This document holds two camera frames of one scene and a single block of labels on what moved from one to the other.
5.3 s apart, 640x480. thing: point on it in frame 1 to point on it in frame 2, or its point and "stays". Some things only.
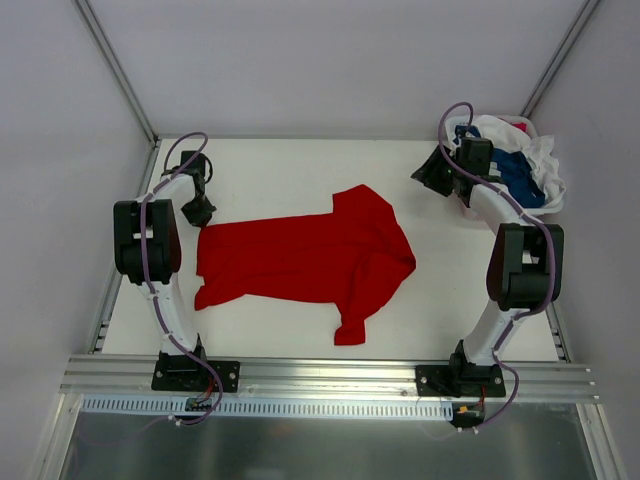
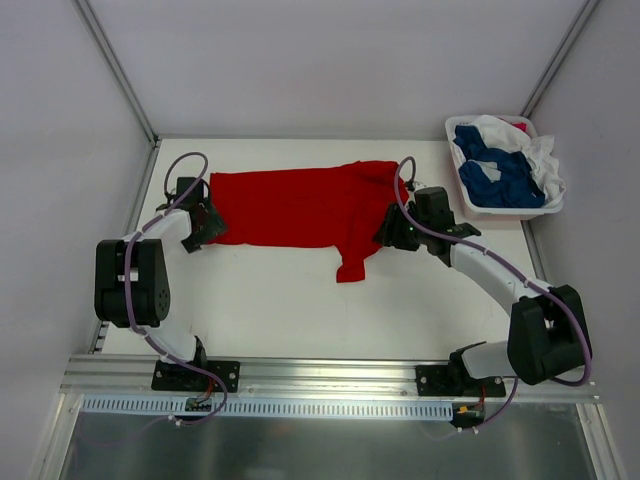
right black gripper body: [435, 168] to [391, 230]
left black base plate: [192, 376] stays
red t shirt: [349, 261] to [336, 207]
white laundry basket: [450, 124] stays
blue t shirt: [514, 169] stays
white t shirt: [502, 134] stays
